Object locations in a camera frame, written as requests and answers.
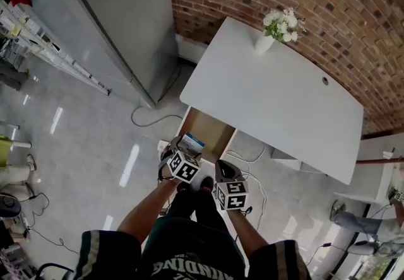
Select person's left forearm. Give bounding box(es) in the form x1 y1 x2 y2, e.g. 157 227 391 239
116 177 181 243

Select blue and white packet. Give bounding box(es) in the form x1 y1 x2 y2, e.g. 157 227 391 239
179 132 206 156

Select wooden drawer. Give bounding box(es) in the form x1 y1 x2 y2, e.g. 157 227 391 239
175 106 238 165

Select person's black trousers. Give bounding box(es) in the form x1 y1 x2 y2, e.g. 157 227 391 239
170 188 232 233

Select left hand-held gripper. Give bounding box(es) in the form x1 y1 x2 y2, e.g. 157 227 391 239
157 135 204 185

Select table with yellow-green cloth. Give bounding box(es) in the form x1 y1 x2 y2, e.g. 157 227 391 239
0 136 33 169

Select white flower bouquet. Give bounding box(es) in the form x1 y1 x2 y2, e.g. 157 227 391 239
262 7 307 44

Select white vase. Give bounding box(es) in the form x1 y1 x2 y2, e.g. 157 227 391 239
254 33 276 57

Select silver grey fridge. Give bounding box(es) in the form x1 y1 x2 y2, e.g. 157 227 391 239
0 0 179 110

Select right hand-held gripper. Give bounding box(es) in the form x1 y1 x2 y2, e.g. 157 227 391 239
213 159 251 213

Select white desk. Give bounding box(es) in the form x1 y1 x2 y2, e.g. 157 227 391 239
179 16 365 186

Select person's dark printed shirt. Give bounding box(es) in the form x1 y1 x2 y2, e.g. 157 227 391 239
73 215 314 280

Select black round device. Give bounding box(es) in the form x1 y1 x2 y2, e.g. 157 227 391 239
0 193 23 220

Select grey floor cable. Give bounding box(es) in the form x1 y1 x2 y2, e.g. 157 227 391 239
130 104 185 129

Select black floor cable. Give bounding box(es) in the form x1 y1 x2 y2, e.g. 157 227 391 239
18 191 80 256

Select person's black shoe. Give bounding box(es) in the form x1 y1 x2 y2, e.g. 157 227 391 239
199 175 216 194
175 178 191 194

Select person's right forearm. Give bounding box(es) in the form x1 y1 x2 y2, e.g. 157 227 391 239
226 207 270 259

